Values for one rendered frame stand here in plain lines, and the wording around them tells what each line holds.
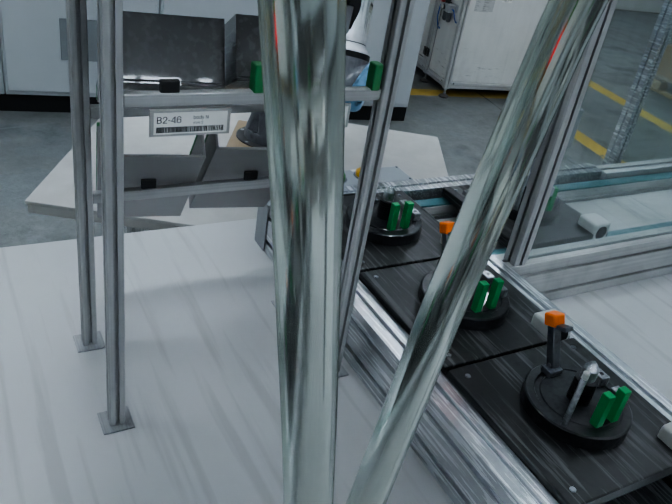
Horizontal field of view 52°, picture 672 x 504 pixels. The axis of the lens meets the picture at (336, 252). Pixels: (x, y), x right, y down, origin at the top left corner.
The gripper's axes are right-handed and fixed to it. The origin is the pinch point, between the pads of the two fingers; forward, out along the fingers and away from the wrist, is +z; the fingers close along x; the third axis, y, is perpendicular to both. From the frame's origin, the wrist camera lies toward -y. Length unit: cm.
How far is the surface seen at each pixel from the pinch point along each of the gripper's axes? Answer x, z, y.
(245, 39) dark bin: 31.0, -11.4, -34.3
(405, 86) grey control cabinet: -199, 99, 245
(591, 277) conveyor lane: -45, 34, -37
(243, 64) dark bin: 31.4, -8.9, -35.4
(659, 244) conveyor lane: -62, 28, -37
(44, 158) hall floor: 22, 123, 224
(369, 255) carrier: 2.8, 26.3, -28.0
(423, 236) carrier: -10.5, 26.3, -24.8
